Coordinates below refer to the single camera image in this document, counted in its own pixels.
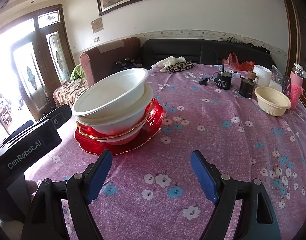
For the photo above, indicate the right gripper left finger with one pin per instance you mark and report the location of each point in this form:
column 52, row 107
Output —
column 45, row 219

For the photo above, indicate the red glass plate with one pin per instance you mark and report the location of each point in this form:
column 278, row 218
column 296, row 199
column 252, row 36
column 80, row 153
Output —
column 93, row 134
column 147, row 132

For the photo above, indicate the white foam bowl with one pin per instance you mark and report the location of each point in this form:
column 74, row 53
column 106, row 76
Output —
column 124, row 119
column 123, row 139
column 111, row 94

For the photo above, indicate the patterned blanket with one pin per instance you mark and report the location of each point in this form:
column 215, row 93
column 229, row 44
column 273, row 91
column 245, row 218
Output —
column 69, row 92

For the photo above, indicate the purple floral tablecloth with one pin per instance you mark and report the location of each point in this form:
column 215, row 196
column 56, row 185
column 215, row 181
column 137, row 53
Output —
column 152, row 192

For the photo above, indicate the cream plastic bowl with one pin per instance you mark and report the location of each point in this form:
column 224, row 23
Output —
column 272, row 101

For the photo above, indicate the dark jar with cork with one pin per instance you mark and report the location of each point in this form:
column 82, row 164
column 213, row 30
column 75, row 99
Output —
column 247, row 85

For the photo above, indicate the black phone stand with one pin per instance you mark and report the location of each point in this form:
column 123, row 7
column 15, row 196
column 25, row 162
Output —
column 286, row 86

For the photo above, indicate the white plastic jar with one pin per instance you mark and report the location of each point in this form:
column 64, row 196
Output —
column 263, row 75

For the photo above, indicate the pink thermos bottle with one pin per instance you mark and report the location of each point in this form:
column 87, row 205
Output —
column 297, row 78

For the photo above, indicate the maroon armchair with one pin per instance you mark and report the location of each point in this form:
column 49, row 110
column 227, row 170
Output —
column 99, row 61

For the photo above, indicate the red plastic bag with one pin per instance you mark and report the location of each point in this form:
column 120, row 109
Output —
column 232, row 60

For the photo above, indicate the black sofa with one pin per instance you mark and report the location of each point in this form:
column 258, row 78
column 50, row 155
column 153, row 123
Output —
column 202, row 51

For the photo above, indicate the white cloth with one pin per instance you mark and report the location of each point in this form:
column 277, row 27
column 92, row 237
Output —
column 169, row 61

